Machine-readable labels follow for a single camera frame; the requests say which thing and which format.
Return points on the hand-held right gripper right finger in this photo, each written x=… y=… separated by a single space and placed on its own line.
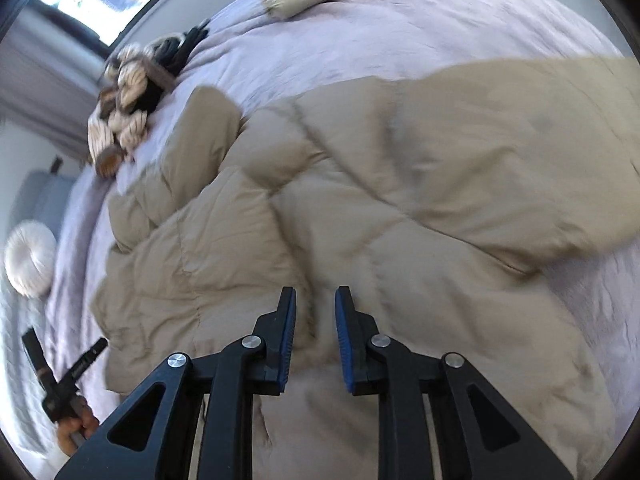
x=345 y=340

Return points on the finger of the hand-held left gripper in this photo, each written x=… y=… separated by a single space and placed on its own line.
x=92 y=352
x=36 y=352

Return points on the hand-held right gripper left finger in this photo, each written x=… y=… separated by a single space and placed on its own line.
x=287 y=340

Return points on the beige puffer jacket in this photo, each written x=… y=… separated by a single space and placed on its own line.
x=375 y=185

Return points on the person's left hand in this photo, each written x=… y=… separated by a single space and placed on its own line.
x=75 y=425

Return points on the white quilted bedspread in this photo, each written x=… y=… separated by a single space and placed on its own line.
x=20 y=360

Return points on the round white cushion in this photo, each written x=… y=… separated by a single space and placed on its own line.
x=30 y=265

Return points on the grey headboard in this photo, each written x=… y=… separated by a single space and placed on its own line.
x=40 y=195

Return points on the grey curtain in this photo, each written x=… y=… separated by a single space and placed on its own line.
x=45 y=85

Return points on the lilac bed blanket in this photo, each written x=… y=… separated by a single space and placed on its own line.
x=375 y=35

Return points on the black garment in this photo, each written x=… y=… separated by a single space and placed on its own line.
x=175 y=47

